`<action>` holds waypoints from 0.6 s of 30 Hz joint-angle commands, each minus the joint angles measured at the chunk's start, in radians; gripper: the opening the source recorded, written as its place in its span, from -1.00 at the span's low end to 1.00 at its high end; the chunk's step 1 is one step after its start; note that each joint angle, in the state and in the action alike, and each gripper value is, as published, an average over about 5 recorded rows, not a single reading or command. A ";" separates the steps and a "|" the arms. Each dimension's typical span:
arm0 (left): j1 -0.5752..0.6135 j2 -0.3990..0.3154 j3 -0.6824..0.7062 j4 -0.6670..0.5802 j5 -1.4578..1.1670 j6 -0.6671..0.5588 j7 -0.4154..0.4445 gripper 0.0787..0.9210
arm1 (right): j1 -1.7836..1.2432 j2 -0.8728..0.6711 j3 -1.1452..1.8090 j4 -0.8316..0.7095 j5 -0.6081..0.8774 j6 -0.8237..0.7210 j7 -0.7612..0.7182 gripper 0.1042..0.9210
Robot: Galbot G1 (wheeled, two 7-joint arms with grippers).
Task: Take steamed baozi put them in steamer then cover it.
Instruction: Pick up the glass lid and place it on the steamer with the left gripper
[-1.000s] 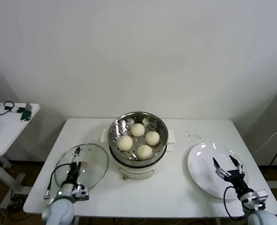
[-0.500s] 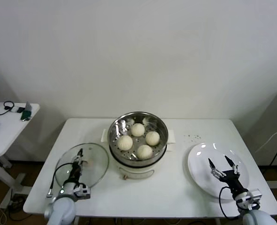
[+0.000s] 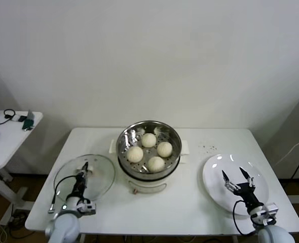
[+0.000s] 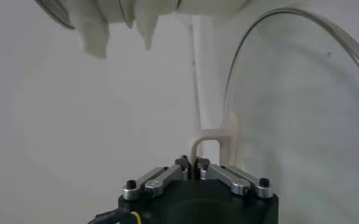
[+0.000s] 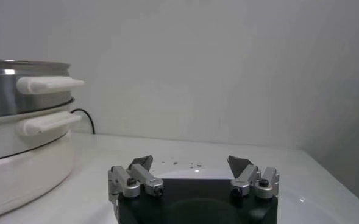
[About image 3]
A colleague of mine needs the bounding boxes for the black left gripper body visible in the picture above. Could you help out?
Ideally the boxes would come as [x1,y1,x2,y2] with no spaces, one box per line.
[70,175,87,201]

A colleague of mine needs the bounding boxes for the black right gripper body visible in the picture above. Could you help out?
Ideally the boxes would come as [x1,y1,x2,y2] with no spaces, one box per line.
[232,182,265,212]

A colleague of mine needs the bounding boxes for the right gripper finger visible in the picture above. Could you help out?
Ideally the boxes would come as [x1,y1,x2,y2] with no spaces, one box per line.
[221,170,241,192]
[238,166,256,190]

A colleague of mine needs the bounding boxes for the round glass pot lid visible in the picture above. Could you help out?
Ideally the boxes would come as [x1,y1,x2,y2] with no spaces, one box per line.
[53,154,116,203]

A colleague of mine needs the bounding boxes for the white steamed baozi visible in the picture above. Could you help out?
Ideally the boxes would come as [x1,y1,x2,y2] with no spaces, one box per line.
[141,133,157,148]
[126,146,144,163]
[148,156,165,173]
[156,141,173,158]

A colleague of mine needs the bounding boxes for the perforated steel steamer basket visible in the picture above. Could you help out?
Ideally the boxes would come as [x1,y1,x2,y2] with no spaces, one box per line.
[109,120,191,181]

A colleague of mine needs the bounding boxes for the white round plate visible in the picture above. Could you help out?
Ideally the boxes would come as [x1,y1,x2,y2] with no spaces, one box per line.
[202,153,270,216]

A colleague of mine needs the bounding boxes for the scattered dark crumbs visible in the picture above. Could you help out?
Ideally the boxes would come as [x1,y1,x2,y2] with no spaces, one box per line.
[199,144,217,154]

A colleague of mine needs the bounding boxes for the white electric cooking pot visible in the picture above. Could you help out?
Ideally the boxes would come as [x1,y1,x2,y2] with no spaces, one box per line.
[118,151,189,196]

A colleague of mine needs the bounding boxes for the floor power strip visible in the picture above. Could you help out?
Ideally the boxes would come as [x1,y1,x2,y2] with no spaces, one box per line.
[11,209,30,230]

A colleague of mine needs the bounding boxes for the white side table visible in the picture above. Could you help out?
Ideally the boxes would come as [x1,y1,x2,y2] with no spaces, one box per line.
[0,110,44,226]

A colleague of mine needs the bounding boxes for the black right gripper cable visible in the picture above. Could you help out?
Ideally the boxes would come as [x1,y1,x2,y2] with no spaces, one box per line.
[232,199,244,235]

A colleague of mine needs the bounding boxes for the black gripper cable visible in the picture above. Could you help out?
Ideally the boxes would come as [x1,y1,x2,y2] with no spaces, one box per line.
[232,199,244,235]
[47,176,78,214]

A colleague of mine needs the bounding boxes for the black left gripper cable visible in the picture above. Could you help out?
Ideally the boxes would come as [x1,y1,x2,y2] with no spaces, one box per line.
[47,176,78,214]

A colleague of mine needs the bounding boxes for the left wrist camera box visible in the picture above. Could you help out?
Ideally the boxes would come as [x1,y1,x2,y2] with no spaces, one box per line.
[77,199,97,216]

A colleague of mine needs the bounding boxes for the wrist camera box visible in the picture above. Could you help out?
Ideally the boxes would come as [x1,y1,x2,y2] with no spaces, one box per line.
[77,199,97,216]
[263,204,278,218]

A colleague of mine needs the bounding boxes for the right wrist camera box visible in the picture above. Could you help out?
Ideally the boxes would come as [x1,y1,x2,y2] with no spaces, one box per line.
[263,204,278,218]

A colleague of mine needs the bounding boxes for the white wall cable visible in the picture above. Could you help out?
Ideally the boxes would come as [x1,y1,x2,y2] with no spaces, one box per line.
[275,131,299,168]

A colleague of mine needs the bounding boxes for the black looped cable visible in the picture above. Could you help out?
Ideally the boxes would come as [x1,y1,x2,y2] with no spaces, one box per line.
[0,108,16,126]

